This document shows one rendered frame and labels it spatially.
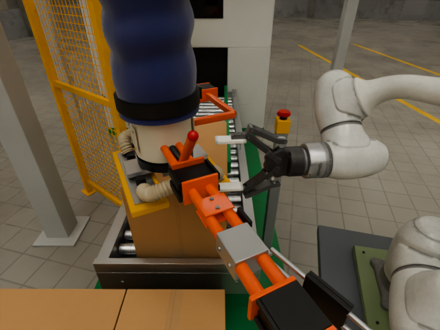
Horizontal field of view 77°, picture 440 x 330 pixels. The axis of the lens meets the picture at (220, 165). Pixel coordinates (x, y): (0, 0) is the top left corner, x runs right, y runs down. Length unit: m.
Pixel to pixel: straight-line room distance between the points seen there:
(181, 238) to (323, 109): 0.77
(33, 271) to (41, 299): 0.92
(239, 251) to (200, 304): 0.75
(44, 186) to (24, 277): 0.59
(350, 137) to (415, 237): 0.32
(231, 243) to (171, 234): 0.76
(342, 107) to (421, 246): 0.40
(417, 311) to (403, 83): 0.49
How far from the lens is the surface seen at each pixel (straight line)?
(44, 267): 2.29
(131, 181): 0.84
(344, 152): 0.71
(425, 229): 0.90
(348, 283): 1.08
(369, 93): 0.77
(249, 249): 0.47
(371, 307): 1.03
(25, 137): 1.96
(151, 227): 1.20
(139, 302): 1.24
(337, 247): 1.17
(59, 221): 2.29
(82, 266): 2.18
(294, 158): 0.67
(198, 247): 1.25
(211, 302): 1.20
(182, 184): 0.58
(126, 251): 1.42
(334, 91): 0.77
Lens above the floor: 1.58
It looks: 33 degrees down
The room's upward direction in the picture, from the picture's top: straight up
